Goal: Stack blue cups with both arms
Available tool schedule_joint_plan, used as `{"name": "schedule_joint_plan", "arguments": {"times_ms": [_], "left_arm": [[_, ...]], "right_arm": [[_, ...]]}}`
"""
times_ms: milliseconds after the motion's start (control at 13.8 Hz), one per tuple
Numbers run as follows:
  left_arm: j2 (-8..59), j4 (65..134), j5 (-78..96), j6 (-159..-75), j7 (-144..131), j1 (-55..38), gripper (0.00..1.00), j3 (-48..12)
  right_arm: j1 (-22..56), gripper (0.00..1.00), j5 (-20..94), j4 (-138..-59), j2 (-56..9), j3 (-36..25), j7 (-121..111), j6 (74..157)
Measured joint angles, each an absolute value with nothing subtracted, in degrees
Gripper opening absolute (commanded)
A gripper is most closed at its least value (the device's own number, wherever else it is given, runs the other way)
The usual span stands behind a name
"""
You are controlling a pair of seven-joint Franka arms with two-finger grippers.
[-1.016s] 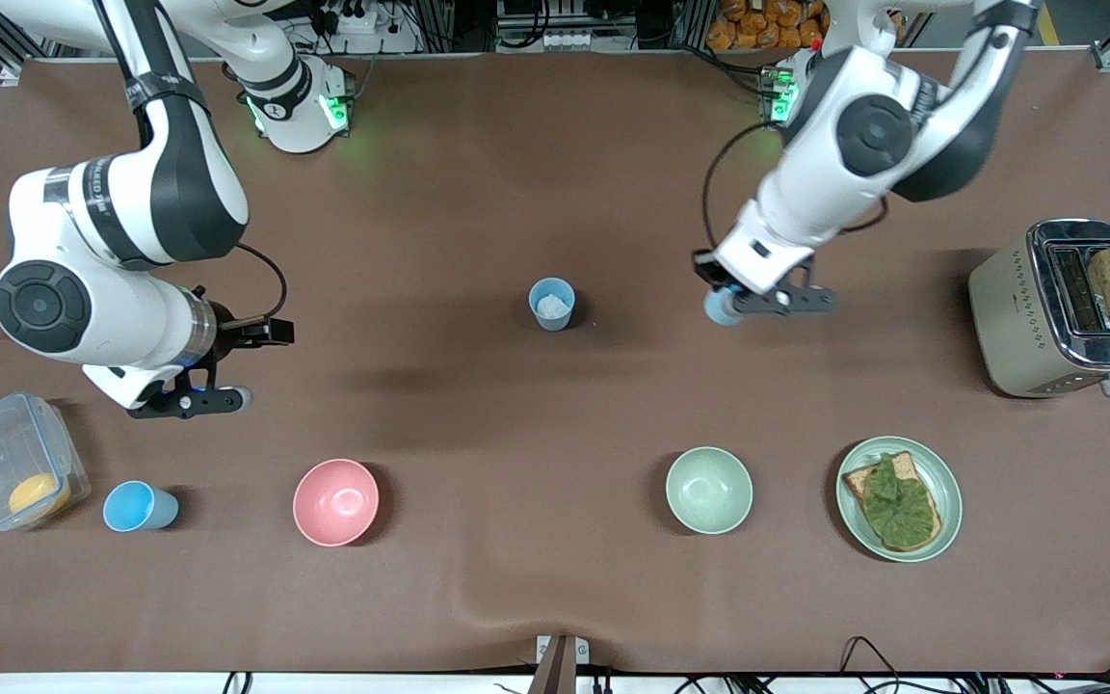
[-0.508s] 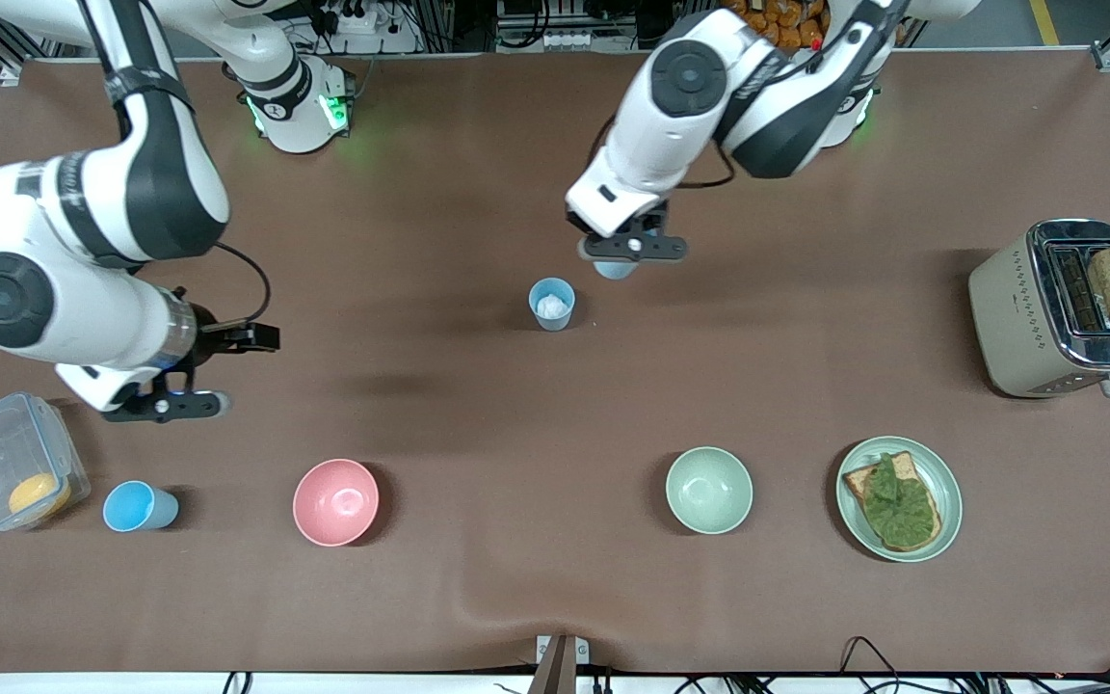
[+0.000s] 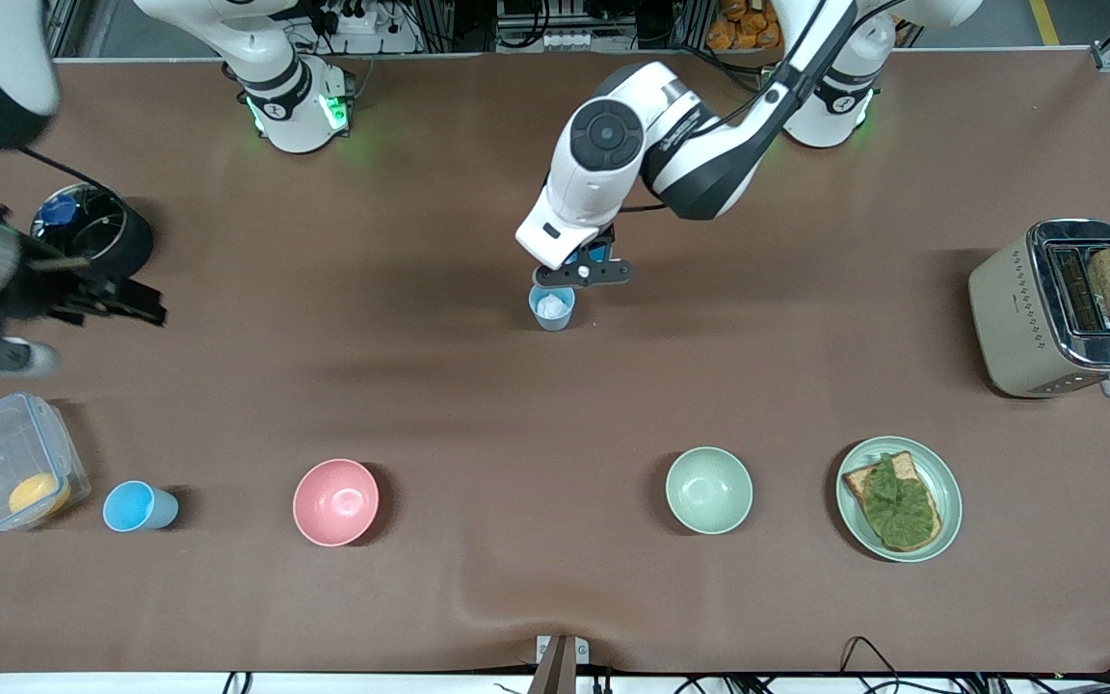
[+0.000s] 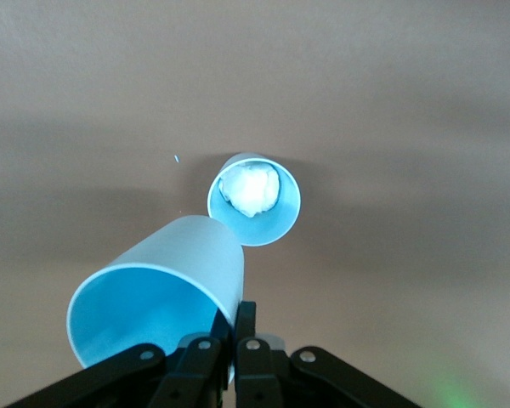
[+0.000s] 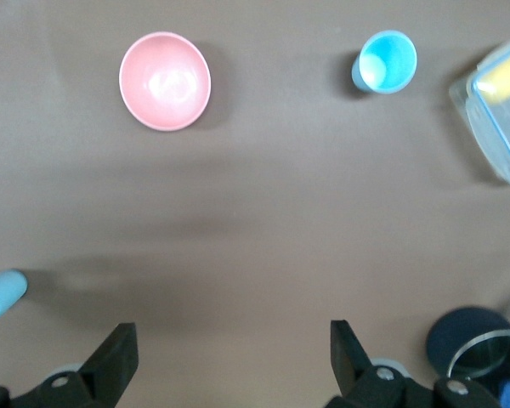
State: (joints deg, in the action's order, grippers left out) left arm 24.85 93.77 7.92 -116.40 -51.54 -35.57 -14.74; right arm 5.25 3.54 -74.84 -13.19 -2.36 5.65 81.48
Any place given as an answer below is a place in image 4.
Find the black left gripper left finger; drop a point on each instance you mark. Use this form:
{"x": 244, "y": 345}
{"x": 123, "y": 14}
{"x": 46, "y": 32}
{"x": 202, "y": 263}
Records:
{"x": 187, "y": 374}

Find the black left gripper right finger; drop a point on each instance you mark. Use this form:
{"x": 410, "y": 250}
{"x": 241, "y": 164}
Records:
{"x": 255, "y": 374}

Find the blue plastic cup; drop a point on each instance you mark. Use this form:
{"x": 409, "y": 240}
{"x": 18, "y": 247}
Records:
{"x": 259, "y": 229}
{"x": 174, "y": 255}

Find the white crumpled paper ball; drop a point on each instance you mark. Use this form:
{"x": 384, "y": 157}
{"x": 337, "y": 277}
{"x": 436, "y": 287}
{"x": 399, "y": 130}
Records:
{"x": 251, "y": 191}

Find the brown table cover sheet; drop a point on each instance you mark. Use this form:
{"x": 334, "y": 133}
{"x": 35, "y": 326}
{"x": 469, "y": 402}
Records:
{"x": 365, "y": 127}

